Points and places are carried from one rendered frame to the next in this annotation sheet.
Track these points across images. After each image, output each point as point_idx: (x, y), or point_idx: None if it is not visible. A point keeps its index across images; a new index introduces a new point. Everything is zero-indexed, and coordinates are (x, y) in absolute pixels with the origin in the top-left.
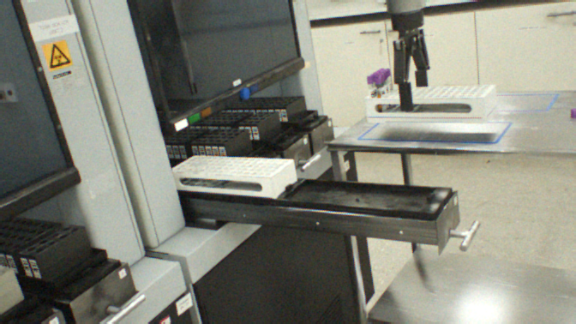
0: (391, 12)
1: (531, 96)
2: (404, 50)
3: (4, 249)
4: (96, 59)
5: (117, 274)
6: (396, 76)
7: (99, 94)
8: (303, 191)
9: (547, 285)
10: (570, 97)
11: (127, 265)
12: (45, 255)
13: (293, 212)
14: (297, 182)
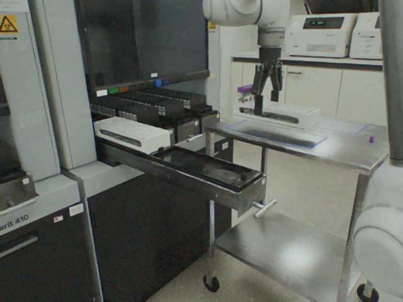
0: (259, 44)
1: (349, 123)
2: (261, 72)
3: None
4: (41, 34)
5: (21, 180)
6: (253, 89)
7: (43, 60)
8: (170, 153)
9: (334, 249)
10: (374, 129)
11: (31, 176)
12: None
13: (155, 165)
14: (169, 146)
